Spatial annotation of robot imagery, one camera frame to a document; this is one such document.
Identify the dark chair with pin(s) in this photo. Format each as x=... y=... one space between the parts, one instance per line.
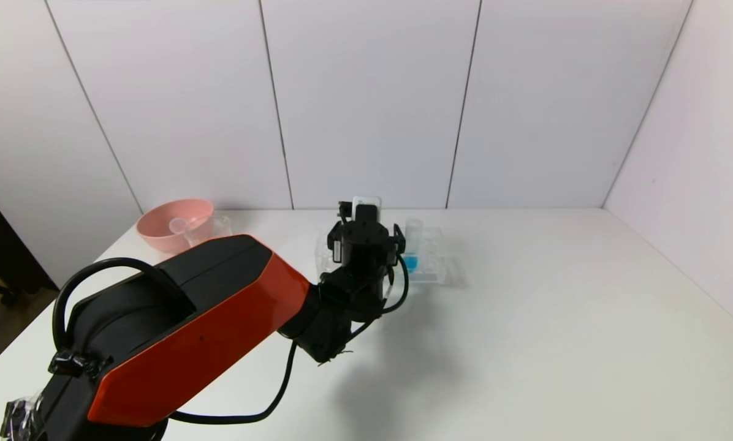
x=5 y=257

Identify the orange and black left arm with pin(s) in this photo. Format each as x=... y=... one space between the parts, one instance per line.
x=182 y=331

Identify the pink plastic bowl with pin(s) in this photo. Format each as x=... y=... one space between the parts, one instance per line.
x=158 y=226

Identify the blue pigment test tube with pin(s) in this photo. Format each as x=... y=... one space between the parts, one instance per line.
x=411 y=262

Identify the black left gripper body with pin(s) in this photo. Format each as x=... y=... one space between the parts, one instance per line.
x=337 y=249

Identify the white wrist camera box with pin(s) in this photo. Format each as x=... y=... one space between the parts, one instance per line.
x=367 y=202

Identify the red pigment test tube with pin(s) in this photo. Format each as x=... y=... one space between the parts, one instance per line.
x=179 y=225

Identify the clear acrylic test tube rack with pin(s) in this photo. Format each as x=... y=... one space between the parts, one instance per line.
x=431 y=266

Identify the clear glass beaker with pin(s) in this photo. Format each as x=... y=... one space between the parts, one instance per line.
x=219 y=226

